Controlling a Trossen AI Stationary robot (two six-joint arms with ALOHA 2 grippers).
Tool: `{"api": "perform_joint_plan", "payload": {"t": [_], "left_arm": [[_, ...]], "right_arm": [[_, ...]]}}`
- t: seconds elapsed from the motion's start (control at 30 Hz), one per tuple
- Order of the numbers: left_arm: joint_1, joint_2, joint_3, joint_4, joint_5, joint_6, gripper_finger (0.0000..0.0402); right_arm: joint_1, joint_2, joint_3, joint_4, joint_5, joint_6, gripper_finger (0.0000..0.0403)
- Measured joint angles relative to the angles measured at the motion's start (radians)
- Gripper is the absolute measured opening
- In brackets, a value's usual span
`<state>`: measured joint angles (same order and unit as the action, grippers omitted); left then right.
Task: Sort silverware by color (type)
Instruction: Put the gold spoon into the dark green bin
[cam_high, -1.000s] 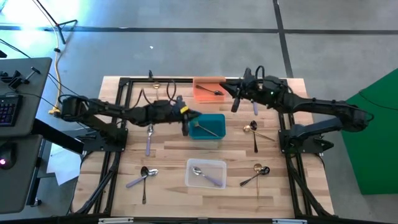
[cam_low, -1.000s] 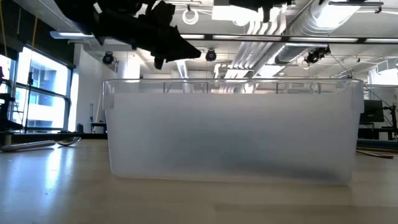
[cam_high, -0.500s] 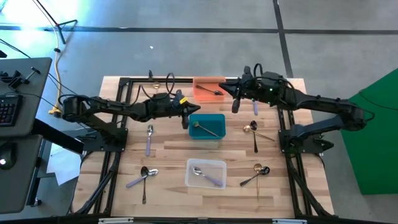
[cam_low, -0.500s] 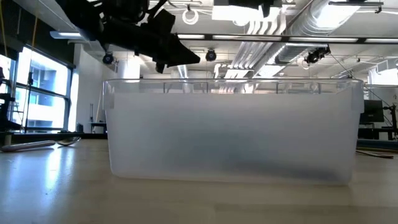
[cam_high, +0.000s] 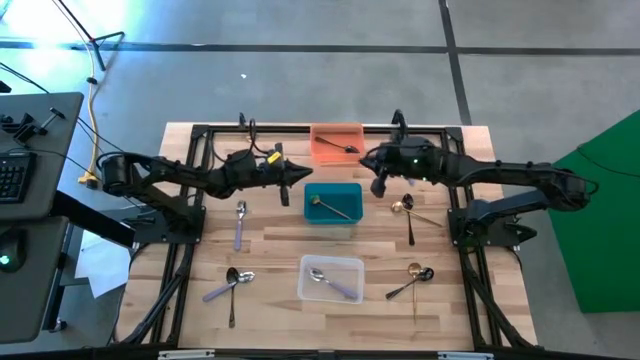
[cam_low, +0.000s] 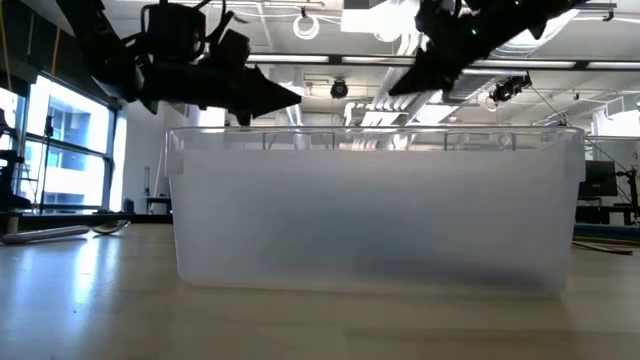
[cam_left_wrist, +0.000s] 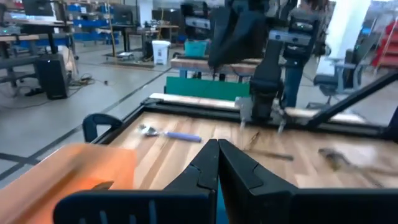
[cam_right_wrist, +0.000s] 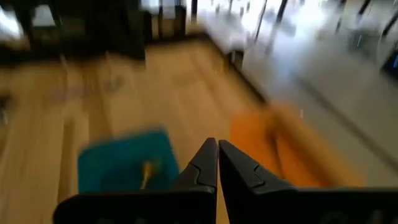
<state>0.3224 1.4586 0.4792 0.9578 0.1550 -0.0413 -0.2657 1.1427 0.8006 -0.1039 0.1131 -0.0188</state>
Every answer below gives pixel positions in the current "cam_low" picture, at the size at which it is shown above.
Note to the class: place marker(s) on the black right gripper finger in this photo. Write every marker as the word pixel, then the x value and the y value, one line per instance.
pixel 425 75

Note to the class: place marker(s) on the clear plastic bin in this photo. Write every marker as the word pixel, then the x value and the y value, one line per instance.
pixel 375 215

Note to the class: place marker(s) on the white ceiling pipes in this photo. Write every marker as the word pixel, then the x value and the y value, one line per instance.
pixel 385 100

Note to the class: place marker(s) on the ceiling light strip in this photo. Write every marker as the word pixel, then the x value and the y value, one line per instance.
pixel 525 64

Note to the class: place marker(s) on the black ceiling fixture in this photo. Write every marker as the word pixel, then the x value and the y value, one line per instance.
pixel 510 89

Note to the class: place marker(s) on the small dark table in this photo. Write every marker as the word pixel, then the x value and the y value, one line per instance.
pixel 159 204

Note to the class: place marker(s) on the large window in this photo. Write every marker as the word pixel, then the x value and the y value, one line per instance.
pixel 75 125

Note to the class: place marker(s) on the black waste bin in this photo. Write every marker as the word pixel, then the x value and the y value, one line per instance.
pixel 128 205

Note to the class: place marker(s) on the black tripod stand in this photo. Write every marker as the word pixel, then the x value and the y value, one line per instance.
pixel 48 160

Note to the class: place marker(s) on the black monitor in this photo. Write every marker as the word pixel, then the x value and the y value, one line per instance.
pixel 599 179

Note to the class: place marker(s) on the black equipment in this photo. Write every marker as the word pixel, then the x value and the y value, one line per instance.
pixel 10 185

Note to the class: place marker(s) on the dark desk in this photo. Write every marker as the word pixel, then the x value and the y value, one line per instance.
pixel 605 214

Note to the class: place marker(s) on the black monitor stand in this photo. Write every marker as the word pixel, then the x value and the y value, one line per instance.
pixel 632 195

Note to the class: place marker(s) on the black ceiling camera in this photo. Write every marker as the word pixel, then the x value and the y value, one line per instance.
pixel 339 89

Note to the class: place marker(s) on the white post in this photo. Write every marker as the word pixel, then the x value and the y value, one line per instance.
pixel 12 225

